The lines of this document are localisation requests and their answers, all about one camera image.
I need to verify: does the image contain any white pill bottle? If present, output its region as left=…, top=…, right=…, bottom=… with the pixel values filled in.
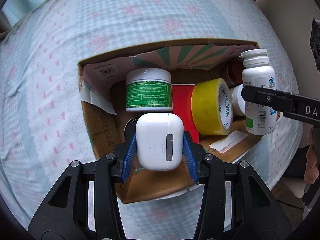
left=240, top=49, right=277, bottom=136

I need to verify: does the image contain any red box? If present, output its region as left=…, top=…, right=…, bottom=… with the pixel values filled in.
left=172, top=84, right=199, bottom=143

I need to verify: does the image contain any yellow tape roll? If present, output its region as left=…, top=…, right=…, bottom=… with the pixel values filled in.
left=191, top=78, right=233, bottom=135

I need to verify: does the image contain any white earbuds case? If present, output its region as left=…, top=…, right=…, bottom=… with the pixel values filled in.
left=136, top=113, right=184, bottom=171

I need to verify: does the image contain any white jar green label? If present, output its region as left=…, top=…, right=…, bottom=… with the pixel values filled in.
left=125, top=68, right=172, bottom=112

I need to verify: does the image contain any pale green jar white lid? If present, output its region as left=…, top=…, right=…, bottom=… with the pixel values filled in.
left=230, top=84, right=245, bottom=116

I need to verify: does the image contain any cardboard box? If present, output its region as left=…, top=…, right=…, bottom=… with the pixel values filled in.
left=78, top=38, right=261, bottom=204

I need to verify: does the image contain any person's right hand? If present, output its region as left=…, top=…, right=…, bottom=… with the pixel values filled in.
left=304, top=131, right=319, bottom=184

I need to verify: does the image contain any checkered floral bedspread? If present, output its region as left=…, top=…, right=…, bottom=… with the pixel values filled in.
left=1, top=0, right=298, bottom=228

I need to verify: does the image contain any white black Metal DX jar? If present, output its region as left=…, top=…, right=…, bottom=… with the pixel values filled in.
left=124, top=115, right=140, bottom=141

